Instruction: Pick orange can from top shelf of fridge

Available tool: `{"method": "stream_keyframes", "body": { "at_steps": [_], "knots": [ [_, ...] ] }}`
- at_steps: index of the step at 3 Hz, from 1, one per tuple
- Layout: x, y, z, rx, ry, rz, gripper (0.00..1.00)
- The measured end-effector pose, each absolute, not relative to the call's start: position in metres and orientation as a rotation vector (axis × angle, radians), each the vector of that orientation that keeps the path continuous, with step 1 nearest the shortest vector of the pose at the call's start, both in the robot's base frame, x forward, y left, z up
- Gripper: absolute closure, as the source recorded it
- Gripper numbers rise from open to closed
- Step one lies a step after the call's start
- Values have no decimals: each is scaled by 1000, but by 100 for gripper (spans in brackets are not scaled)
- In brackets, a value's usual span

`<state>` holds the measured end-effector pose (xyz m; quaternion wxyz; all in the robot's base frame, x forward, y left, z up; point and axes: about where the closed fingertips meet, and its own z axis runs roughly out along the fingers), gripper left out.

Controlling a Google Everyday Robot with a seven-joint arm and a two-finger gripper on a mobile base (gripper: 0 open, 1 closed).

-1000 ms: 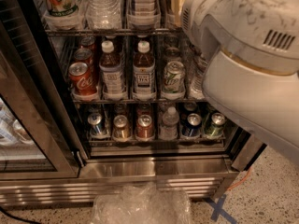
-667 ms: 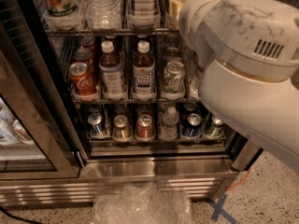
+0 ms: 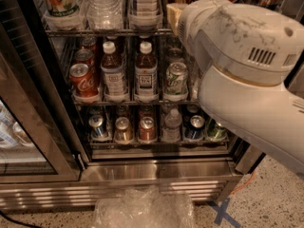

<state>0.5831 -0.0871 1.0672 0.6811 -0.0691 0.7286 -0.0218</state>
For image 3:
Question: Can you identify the left tea bottle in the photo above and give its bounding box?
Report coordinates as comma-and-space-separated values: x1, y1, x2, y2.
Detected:
101, 41, 126, 96

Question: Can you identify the water bottle top shelf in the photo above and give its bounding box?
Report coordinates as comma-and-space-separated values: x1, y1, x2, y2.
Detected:
86, 0, 124, 30

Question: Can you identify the stainless steel fridge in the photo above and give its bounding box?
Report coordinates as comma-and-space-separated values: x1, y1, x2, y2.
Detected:
0, 0, 304, 211

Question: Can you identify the coca-cola can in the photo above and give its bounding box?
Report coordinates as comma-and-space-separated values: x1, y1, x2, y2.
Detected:
69, 63, 98, 97
81, 36, 98, 53
75, 48, 95, 67

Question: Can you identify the fridge glass door left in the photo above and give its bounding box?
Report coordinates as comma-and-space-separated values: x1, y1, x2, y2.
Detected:
0, 28, 80, 184

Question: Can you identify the rear 7up can middle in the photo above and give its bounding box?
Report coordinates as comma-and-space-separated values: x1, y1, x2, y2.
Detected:
165, 47, 184, 64

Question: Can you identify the front coca-cola can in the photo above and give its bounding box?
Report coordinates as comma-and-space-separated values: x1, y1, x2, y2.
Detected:
69, 63, 98, 97

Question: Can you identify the water bottle shelf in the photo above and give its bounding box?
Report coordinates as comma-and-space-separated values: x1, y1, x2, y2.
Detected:
189, 63, 202, 100
86, 0, 124, 30
162, 108, 182, 143

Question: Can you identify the black cable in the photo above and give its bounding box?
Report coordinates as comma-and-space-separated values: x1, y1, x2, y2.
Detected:
0, 210, 44, 228

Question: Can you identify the tea bottle top shelf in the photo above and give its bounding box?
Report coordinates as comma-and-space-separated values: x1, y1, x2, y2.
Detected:
131, 0, 161, 17

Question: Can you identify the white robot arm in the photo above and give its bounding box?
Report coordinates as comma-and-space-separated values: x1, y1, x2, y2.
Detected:
166, 0, 304, 177

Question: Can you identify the gold can bottom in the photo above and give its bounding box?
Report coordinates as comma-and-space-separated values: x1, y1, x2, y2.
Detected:
115, 117, 132, 142

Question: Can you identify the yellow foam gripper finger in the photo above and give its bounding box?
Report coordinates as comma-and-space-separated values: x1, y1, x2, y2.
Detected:
166, 3, 187, 36

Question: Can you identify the red can bottom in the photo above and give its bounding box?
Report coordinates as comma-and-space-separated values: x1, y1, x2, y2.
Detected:
139, 117, 156, 141

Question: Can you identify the right tea bottle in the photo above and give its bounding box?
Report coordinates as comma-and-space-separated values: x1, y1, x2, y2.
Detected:
135, 42, 158, 96

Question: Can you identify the water bottle middle shelf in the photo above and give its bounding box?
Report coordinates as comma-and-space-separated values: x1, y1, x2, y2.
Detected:
189, 63, 202, 100

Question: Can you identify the pepsi can bottom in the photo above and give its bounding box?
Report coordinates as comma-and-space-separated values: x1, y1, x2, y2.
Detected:
185, 115, 205, 140

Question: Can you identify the front 7up can middle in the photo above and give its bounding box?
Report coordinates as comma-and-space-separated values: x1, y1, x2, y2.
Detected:
165, 62, 188, 95

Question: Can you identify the clear plastic bag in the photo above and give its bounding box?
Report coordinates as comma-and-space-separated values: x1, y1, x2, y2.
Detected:
91, 186, 197, 228

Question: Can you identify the green can bottom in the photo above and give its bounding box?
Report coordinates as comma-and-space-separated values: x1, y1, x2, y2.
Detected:
206, 119, 227, 142

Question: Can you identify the blue can bottom left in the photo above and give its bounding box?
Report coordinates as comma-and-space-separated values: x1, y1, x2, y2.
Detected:
88, 115, 108, 138

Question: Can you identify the blue tape cross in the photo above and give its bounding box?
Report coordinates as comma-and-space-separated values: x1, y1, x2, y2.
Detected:
207, 198, 241, 228

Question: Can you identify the orange cable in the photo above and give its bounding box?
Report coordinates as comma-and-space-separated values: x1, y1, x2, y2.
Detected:
230, 169, 258, 196

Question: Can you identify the water bottle bottom shelf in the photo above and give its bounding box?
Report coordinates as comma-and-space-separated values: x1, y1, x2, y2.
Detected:
162, 108, 182, 143

